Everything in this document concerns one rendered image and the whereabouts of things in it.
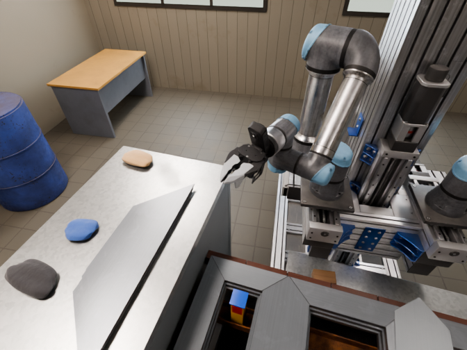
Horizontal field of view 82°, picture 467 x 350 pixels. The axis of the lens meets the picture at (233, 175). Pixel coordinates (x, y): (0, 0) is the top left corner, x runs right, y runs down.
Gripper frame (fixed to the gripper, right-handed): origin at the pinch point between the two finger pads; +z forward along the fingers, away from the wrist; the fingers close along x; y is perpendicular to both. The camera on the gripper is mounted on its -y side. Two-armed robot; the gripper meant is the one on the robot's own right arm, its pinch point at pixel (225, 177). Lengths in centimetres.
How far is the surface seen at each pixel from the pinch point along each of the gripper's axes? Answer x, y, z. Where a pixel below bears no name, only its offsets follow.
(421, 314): -70, 50, -34
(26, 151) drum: 196, 117, -1
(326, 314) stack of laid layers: -43, 56, -14
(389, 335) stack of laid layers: -63, 51, -20
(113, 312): 11, 40, 34
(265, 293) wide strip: -21, 57, -7
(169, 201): 30, 43, -7
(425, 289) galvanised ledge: -78, 68, -60
